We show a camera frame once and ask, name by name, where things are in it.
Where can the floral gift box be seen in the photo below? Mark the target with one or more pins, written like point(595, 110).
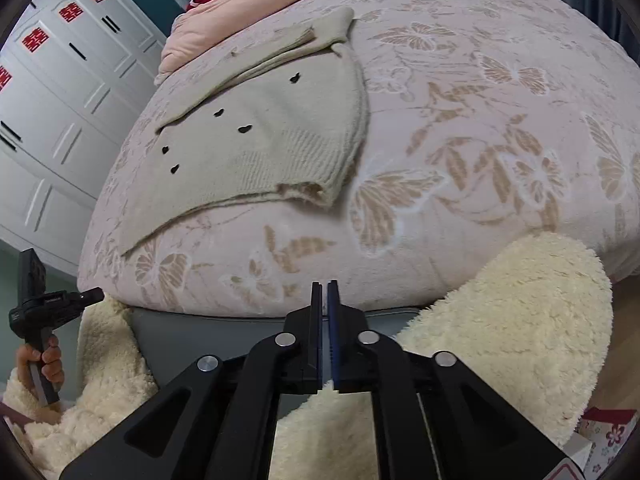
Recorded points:
point(608, 432)

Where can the white wardrobe with red stickers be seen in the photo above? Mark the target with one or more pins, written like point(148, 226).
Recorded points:
point(75, 77)

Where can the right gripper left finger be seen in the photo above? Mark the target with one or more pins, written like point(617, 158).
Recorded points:
point(216, 419)

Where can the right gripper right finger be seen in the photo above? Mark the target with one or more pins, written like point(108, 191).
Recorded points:
point(434, 418)

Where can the pink butterfly bed blanket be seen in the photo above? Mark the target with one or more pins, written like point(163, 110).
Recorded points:
point(490, 119)

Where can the person's left hand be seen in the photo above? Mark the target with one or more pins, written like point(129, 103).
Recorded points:
point(51, 359)

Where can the beige knit sweater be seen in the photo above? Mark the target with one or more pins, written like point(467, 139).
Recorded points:
point(282, 120)

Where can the cream fleece sleeve left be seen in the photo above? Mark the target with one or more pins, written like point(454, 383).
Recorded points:
point(114, 380)

